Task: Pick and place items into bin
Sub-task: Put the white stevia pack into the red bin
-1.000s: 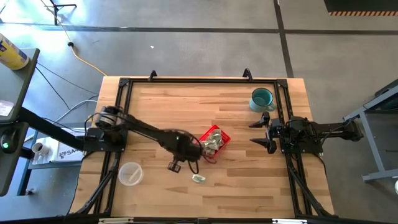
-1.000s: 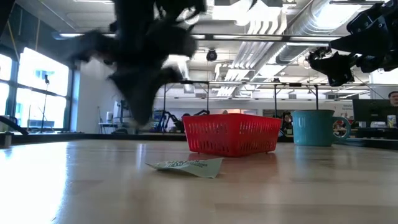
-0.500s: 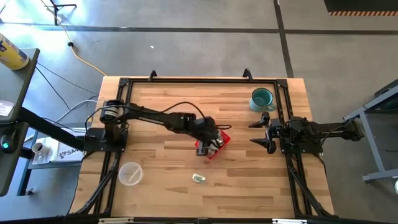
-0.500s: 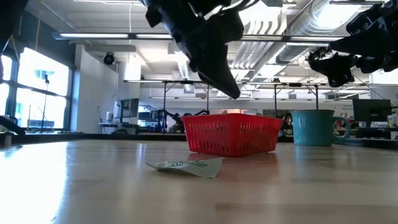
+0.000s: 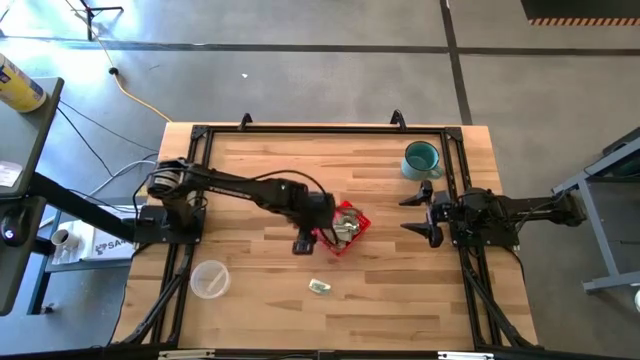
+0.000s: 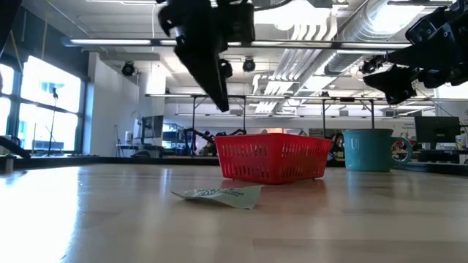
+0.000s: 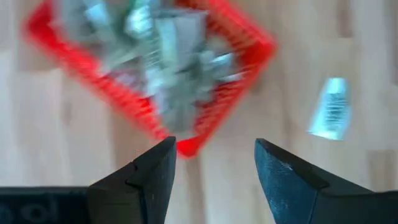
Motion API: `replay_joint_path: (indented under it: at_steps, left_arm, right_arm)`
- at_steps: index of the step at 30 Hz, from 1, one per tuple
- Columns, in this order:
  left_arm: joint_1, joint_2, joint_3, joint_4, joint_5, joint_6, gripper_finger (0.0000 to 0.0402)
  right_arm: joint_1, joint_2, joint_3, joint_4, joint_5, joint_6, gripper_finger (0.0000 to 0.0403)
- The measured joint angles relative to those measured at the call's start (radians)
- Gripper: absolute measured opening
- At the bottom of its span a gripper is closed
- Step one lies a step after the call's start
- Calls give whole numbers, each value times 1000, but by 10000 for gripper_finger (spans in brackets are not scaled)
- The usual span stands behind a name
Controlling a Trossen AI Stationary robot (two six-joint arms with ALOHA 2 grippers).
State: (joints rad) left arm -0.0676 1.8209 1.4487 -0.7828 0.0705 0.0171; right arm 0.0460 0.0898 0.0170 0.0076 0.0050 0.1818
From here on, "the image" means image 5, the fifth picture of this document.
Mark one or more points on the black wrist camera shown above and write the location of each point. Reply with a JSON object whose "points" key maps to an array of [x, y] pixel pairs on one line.
{"points": [[475, 202], [304, 245]]}

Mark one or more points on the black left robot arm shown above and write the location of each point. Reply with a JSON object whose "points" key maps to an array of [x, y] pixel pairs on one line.
{"points": [[235, 187]]}

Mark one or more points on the yellow wipes canister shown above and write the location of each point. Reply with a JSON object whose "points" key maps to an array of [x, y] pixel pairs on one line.
{"points": [[20, 90]]}

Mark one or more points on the red plastic basket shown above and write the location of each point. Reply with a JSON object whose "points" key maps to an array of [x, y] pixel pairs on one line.
{"points": [[364, 222]]}

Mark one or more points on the black tripod stand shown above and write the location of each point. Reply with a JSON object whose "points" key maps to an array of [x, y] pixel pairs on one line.
{"points": [[90, 22]]}

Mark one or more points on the white printed box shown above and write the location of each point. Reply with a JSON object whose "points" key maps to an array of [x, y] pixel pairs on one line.
{"points": [[107, 247]]}

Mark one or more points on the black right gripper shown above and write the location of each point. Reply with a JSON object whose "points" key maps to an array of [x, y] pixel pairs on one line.
{"points": [[439, 212]]}

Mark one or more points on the white cup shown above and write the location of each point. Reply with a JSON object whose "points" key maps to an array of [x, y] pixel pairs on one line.
{"points": [[62, 239]]}

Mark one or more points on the clear round plastic container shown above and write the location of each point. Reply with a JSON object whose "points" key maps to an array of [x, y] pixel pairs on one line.
{"points": [[202, 285]]}

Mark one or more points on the white paper sheet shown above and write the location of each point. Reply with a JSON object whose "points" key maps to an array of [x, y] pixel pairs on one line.
{"points": [[9, 174]]}

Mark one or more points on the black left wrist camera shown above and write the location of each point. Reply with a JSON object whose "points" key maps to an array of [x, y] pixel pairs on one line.
{"points": [[304, 245]]}

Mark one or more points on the silver metal bracket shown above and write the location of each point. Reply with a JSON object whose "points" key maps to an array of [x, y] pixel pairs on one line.
{"points": [[185, 355], [465, 355]]}

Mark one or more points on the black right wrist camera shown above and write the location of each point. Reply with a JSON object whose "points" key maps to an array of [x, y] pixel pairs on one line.
{"points": [[475, 202]]}

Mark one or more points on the dark blue shelf frame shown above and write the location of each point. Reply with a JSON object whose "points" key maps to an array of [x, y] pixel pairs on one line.
{"points": [[37, 290]]}

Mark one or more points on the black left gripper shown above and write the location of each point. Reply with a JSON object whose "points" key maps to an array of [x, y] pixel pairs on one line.
{"points": [[317, 212]]}

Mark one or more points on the black mat with hazard stripe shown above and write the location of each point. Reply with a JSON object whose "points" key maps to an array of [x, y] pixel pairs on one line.
{"points": [[575, 7]]}

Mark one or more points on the grey metal cart frame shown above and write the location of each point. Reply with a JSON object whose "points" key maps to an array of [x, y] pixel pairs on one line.
{"points": [[599, 235]]}

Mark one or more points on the teal mug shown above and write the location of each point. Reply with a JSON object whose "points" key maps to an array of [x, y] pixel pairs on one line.
{"points": [[420, 160]]}

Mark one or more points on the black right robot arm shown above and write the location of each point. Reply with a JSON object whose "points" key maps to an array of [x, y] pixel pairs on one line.
{"points": [[530, 207]]}

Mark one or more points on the grey side table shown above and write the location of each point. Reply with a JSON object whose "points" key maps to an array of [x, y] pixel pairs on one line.
{"points": [[30, 135]]}

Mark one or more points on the black diagonal support beam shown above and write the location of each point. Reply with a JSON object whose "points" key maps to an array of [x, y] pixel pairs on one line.
{"points": [[75, 205]]}

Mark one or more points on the white round object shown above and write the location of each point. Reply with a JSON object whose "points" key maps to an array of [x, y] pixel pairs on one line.
{"points": [[637, 300]]}

